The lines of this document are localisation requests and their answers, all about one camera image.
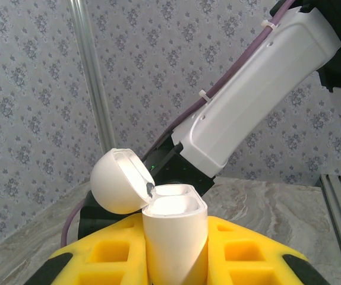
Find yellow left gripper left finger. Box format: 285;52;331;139
31;213;153;285

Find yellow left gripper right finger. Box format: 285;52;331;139
206;215;332;285

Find white earbud charging case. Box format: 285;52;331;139
90;147;209;285

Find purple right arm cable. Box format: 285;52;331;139
60;0;296;249

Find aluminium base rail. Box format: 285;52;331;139
320;173;341;285

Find aluminium frame post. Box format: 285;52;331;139
68;0;115;151

